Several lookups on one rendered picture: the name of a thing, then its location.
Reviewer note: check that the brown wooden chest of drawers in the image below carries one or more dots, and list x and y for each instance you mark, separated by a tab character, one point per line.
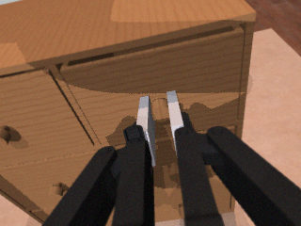
39	33

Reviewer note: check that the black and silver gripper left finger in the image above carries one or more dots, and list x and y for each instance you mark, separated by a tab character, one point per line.
128	185

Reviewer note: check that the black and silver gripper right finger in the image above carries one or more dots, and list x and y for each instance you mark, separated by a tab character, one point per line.
268	197

